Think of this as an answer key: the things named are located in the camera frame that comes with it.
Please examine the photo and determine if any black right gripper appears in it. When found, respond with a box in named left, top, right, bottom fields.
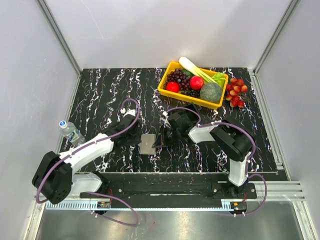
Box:
left=153, top=125, right=181, bottom=149

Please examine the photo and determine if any beige leather card holder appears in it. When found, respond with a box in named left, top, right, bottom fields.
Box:
left=138, top=134, right=156, bottom=155

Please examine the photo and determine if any black plastic card box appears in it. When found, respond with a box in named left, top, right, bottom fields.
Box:
left=167, top=103, right=202, bottom=121

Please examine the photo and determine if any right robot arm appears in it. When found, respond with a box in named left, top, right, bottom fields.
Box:
left=152, top=107, right=256, bottom=198

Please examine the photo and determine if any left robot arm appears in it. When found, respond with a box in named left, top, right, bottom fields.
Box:
left=31, top=109, right=140, bottom=205

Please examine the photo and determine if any red apple left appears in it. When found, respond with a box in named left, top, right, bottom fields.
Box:
left=165, top=81, right=180, bottom=93

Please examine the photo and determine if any red apple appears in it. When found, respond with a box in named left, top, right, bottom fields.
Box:
left=189, top=76, right=205, bottom=90
left=165, top=81, right=180, bottom=93

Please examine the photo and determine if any clear plastic water bottle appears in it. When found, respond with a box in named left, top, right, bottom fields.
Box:
left=59, top=120, right=86, bottom=148

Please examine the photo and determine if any dark purple grape bunch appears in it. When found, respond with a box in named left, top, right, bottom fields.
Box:
left=163, top=68, right=200, bottom=98

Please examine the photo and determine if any red apple right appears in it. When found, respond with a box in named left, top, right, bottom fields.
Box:
left=189, top=76, right=205, bottom=90

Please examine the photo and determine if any green melon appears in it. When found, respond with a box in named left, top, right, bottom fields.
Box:
left=200, top=82, right=222, bottom=103

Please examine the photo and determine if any yellow plastic bin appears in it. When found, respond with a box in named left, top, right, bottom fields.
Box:
left=157, top=61, right=229, bottom=110

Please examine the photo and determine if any white green leek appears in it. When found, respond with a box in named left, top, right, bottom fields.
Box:
left=178, top=56, right=217, bottom=84

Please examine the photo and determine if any green lettuce leaf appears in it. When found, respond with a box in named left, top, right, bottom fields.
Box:
left=212, top=72, right=226, bottom=88

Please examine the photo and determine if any red lychee bunch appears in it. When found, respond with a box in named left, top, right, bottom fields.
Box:
left=225, top=77, right=251, bottom=108

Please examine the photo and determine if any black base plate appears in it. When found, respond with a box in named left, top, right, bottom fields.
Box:
left=96, top=172, right=257, bottom=210

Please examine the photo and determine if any aluminium frame rail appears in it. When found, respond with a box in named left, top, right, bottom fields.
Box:
left=36, top=0, right=82, bottom=73

